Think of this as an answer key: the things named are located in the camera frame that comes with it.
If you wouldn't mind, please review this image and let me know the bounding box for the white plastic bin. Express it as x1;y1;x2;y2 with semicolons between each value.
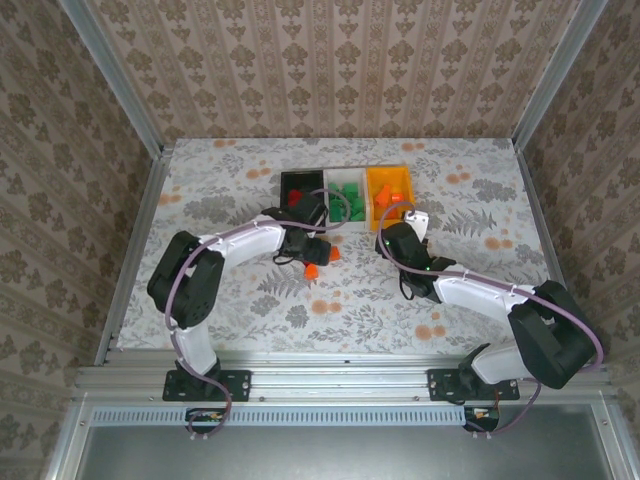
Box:
323;167;370;231

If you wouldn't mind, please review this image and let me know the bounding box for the orange plastic bin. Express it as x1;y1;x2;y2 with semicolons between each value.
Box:
366;164;416;232

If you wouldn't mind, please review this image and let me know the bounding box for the white slotted cable duct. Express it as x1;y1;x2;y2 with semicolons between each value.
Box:
92;405;466;426

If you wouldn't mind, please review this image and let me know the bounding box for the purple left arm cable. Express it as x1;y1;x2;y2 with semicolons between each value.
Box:
164;188;347;441

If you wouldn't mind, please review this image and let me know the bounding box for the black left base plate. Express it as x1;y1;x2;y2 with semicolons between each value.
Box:
163;369;252;402

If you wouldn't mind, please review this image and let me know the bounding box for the aluminium rail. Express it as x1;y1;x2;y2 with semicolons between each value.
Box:
74;349;614;401
94;144;176;366
513;142;566;289

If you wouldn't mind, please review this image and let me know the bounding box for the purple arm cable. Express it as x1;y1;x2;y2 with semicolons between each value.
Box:
164;188;347;441
377;202;605;441

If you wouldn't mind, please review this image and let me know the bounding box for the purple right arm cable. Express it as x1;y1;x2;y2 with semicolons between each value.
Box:
377;202;605;441

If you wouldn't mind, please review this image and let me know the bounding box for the floral tablecloth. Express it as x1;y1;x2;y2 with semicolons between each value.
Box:
117;137;554;356

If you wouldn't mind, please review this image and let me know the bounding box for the aluminium front rail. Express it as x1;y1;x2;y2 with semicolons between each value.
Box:
74;349;614;401

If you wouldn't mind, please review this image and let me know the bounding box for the black connector box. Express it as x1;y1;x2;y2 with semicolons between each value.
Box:
187;408;224;434
464;407;501;431

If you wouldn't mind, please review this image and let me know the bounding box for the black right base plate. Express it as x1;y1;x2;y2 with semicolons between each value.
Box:
427;368;521;402

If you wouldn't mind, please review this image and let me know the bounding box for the aluminium left frame post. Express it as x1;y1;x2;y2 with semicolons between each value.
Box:
59;0;166;156

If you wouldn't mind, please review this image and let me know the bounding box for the aluminium left side rail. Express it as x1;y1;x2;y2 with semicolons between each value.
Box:
94;144;176;366

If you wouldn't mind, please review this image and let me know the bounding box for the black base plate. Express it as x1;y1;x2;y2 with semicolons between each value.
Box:
163;369;252;402
427;368;521;402

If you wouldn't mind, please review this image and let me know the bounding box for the aluminium right side rail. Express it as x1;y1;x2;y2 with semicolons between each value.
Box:
513;142;566;289

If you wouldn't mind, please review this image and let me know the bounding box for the aluminium frame post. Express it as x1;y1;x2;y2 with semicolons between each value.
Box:
59;0;166;156
512;0;584;151

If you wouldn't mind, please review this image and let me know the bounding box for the left black connector box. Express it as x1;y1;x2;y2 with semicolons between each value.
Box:
187;408;224;434

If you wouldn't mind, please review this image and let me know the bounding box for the black plastic bin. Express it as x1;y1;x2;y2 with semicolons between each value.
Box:
279;169;327;214

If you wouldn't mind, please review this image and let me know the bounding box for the right black connector box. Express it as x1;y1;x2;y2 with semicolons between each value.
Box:
464;407;501;431

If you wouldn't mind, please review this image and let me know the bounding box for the aluminium right frame post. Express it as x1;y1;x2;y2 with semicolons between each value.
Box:
512;0;584;151

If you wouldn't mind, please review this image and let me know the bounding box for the grey metal panel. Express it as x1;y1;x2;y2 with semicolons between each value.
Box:
74;424;616;480

